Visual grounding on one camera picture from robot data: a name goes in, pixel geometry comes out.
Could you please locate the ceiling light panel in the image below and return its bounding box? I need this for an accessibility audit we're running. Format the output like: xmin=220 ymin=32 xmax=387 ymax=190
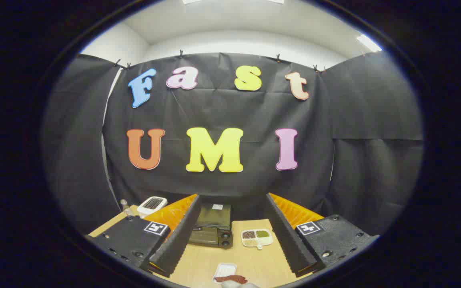
xmin=357 ymin=34 xmax=382 ymax=52

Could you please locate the white divided dish of beans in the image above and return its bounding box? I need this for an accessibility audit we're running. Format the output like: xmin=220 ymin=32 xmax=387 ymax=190
xmin=241 ymin=229 xmax=274 ymax=250

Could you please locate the red raw meat piece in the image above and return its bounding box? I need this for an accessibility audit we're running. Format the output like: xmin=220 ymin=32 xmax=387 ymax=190
xmin=214 ymin=275 xmax=249 ymax=284

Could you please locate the white slotted plastic tray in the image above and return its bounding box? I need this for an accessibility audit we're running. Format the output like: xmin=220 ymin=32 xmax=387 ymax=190
xmin=212 ymin=263 xmax=237 ymax=284

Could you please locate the white bread toaster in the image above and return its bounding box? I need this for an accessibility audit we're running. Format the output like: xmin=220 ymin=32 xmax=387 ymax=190
xmin=137 ymin=197 xmax=168 ymax=218

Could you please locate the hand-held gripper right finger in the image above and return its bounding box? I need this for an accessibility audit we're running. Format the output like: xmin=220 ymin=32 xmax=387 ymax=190
xmin=264 ymin=193 xmax=379 ymax=278

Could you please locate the black toaster oven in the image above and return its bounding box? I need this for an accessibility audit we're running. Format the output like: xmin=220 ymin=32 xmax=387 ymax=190
xmin=188 ymin=203 xmax=233 ymax=249

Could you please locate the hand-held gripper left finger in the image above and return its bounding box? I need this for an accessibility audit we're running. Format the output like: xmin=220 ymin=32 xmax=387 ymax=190
xmin=88 ymin=194 xmax=202 ymax=278

